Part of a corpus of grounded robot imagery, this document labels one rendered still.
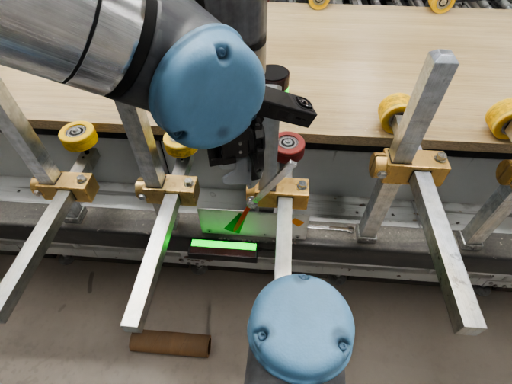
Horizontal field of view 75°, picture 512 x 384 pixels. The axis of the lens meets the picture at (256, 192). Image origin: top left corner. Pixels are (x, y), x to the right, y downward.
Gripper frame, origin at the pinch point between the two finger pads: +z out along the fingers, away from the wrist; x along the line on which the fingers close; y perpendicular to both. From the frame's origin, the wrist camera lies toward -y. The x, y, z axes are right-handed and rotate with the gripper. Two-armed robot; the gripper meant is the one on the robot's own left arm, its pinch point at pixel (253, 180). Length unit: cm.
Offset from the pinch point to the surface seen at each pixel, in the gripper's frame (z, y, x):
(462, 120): 9, -57, -14
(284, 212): 13.0, -7.0, -1.5
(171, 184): 13.3, 14.6, -15.9
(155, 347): 92, 36, -10
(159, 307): 99, 35, -28
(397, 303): 99, -65, -2
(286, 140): 7.9, -12.5, -17.2
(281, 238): 13.1, -4.5, 4.3
